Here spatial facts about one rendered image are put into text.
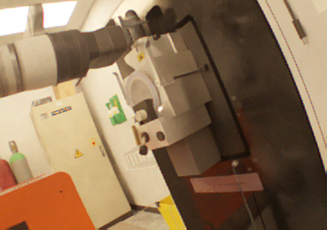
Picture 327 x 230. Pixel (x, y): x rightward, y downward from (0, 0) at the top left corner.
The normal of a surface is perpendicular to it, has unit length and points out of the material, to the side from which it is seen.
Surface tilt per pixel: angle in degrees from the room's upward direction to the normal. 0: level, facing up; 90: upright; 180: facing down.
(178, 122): 90
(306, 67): 90
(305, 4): 90
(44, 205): 90
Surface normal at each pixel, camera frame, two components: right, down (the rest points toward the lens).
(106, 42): 0.29, -0.16
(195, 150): 0.56, -0.27
